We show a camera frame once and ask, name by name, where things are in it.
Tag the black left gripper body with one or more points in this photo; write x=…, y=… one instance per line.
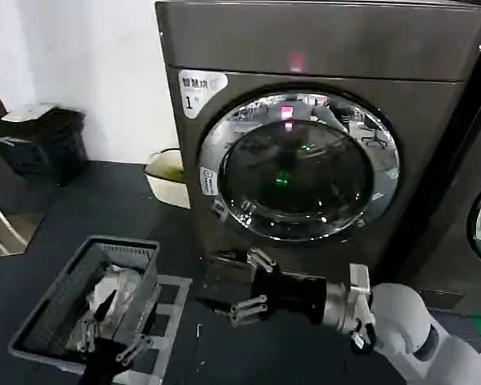
x=102, y=361

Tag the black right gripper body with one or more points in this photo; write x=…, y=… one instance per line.
x=292, y=294

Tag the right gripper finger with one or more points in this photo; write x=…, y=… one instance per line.
x=246, y=309
x=262, y=260

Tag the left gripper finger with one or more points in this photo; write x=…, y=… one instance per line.
x=100, y=317
x=134, y=349

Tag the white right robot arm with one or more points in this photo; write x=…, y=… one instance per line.
x=401, y=321

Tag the white crumpled cloth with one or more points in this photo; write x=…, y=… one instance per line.
x=122, y=282

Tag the grey plastic laundry basket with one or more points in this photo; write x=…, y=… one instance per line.
x=144, y=276

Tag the round glass dryer door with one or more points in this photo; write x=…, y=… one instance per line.
x=296, y=172

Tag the small white door sticker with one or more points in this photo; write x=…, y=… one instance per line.
x=207, y=182

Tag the white bin with green contents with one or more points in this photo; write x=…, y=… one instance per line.
x=166, y=188

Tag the brown board with metal bar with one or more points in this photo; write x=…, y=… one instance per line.
x=0, y=200

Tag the black waste bin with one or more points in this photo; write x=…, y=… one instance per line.
x=44, y=148

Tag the white energy label sticker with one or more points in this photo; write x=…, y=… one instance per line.
x=196, y=92

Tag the grey dryer partly seen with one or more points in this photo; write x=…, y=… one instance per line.
x=449, y=200

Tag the grey front-load dryer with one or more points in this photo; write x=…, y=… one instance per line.
x=304, y=36

